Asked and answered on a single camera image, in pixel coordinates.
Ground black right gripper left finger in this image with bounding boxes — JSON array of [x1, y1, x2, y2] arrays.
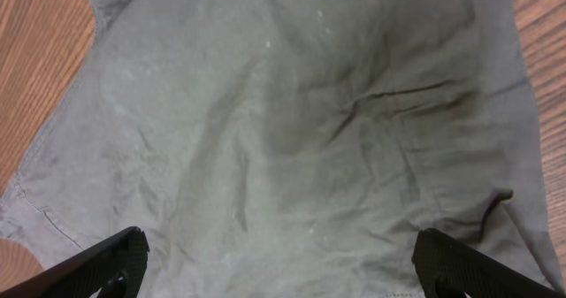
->
[[1, 226, 149, 298]]

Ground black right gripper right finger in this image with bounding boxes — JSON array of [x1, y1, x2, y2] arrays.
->
[[411, 228, 565, 298]]

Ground grey shorts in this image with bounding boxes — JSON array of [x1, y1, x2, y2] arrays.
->
[[1, 0, 563, 297]]

